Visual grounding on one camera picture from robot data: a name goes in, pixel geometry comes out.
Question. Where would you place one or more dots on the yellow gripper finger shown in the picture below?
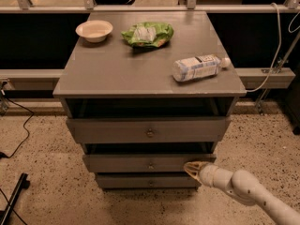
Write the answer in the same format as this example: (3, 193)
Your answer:
(198, 170)

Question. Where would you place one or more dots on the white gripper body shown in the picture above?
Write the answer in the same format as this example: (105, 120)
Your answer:
(208, 173)

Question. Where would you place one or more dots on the grey drawer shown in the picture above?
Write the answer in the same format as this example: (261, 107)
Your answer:
(146, 180)
(179, 130)
(168, 157)

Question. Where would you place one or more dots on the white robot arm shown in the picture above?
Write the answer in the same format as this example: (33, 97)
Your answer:
(245, 188)

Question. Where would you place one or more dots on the grey top drawer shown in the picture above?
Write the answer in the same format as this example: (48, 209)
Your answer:
(179, 130)

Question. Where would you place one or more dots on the grey wooden drawer cabinet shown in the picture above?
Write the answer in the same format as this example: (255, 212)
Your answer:
(111, 80)

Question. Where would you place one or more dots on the grey bottom drawer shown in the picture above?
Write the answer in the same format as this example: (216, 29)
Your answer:
(146, 180)

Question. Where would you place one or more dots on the plastic water bottle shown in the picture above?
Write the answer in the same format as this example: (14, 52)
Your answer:
(198, 67)

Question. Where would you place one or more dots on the green chip bag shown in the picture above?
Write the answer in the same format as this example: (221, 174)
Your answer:
(148, 34)

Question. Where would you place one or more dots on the white bowl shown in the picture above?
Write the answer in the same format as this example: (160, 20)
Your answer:
(94, 31)

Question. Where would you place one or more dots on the black floor stand bar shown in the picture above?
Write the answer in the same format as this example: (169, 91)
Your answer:
(23, 183)

